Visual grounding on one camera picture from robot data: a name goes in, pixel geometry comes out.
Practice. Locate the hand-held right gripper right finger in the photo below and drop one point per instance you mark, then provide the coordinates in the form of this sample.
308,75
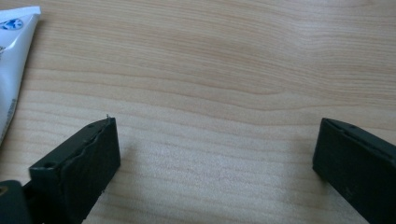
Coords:
358,168

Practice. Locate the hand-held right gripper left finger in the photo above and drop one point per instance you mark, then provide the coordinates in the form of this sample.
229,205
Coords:
81,168

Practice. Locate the white squeeze tube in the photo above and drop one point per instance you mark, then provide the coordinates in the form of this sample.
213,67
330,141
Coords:
12,62

